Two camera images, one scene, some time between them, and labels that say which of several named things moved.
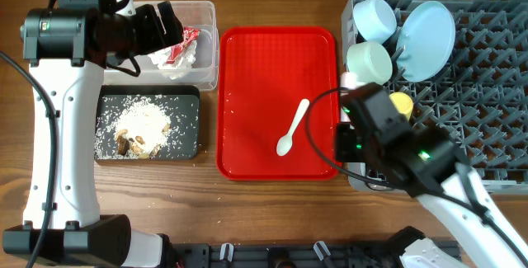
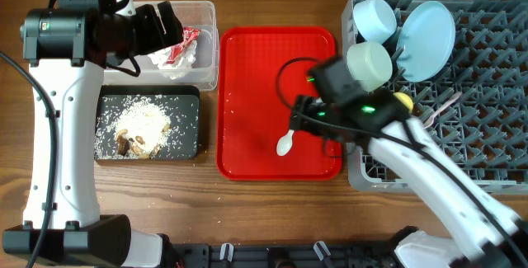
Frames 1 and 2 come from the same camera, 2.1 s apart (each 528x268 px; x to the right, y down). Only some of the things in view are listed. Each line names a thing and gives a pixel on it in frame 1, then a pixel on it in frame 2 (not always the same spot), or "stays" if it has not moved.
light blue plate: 425,40 stays
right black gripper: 343,152 → 301,115
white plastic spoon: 285,144 stays
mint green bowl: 370,62 stays
